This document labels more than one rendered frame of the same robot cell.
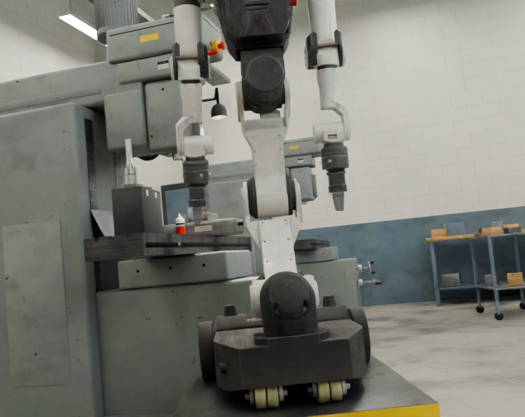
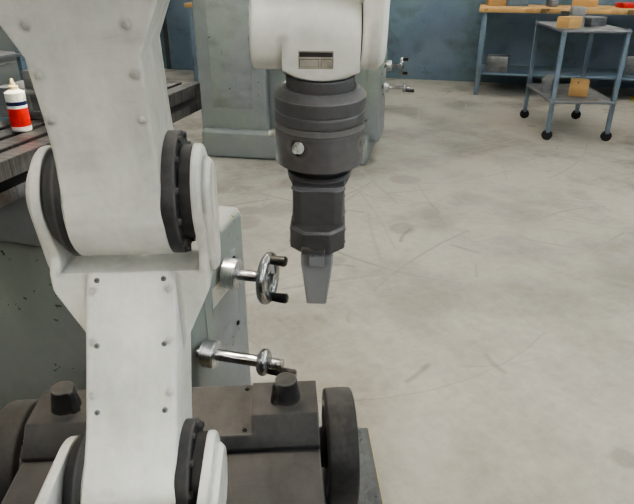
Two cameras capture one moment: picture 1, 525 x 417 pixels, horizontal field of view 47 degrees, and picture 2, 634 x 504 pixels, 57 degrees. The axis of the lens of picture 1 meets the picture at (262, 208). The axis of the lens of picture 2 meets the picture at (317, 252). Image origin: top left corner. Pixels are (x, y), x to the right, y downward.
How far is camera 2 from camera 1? 1.51 m
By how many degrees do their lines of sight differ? 31
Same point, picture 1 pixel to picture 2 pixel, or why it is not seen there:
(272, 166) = (108, 131)
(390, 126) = not seen: outside the picture
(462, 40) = not seen: outside the picture
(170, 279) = not seen: outside the picture
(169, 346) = (11, 338)
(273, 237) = (123, 335)
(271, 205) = (115, 244)
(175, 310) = (11, 285)
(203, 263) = not seen: hidden behind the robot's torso
